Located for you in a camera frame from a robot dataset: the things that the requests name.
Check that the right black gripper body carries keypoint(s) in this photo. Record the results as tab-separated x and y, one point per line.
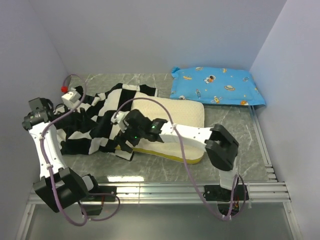
132	135

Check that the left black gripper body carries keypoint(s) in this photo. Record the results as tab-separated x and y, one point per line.
72	122

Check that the black white checkered pillowcase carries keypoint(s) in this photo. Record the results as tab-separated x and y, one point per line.
96	133

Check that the cream yellow pillow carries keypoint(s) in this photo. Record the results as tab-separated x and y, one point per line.
182	111

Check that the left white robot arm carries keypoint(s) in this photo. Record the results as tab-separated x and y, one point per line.
53	170

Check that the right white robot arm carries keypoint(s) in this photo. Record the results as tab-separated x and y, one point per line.
220	146

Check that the blue space print pillow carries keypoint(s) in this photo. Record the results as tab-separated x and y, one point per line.
215	86

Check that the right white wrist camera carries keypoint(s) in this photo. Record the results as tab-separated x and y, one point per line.
118	118

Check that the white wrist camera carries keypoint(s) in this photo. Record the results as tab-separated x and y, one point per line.
70	98
118	118

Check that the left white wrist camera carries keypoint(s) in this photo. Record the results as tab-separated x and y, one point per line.
70	98

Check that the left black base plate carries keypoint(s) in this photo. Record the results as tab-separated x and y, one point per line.
102	193

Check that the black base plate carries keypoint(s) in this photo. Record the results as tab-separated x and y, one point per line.
219	194
102	193

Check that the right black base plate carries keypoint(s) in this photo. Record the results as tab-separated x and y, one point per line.
219	194

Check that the aluminium mounting rail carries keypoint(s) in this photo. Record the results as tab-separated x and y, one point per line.
185	193

